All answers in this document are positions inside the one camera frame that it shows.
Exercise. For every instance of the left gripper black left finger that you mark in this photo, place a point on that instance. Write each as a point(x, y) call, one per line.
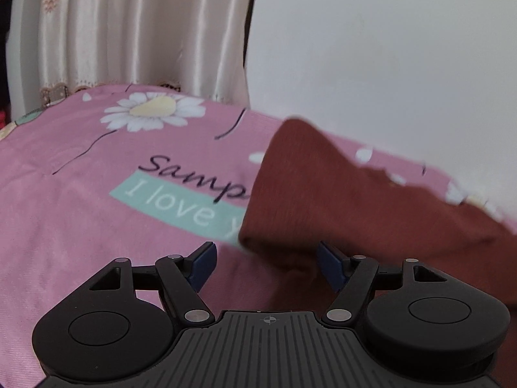
point(125, 319)

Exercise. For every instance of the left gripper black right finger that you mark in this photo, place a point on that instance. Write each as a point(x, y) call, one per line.
point(414, 320)

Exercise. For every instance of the dark red knit garment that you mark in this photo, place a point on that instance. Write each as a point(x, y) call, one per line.
point(306, 193)

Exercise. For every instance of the pink floral bed sheet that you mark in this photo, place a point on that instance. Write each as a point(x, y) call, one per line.
point(141, 172)

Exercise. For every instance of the cream satin curtain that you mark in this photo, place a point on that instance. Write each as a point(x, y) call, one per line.
point(55, 48)

